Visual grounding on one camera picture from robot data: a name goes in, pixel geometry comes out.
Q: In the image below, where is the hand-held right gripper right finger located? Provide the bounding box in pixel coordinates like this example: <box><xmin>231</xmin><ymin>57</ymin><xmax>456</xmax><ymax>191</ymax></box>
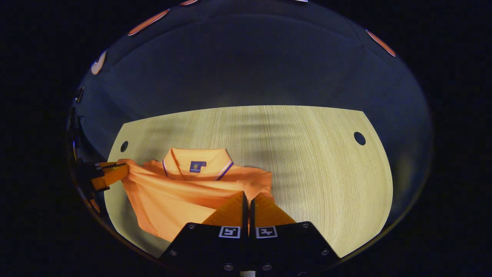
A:
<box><xmin>250</xmin><ymin>192</ymin><xmax>341</xmax><ymax>272</ymax></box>

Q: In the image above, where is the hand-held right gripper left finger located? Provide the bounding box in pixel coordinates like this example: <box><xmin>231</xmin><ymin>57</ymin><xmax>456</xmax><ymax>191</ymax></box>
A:
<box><xmin>160</xmin><ymin>191</ymin><xmax>248</xmax><ymax>272</ymax></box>

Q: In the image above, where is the orange polo T-shirt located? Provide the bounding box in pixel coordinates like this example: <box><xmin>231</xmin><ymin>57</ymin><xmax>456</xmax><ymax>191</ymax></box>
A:
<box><xmin>117</xmin><ymin>147</ymin><xmax>275</xmax><ymax>243</ymax></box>

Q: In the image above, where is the black backdrop cloth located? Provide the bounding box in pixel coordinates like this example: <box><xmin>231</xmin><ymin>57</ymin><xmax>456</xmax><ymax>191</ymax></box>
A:
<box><xmin>67</xmin><ymin>0</ymin><xmax>433</xmax><ymax>231</ymax></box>

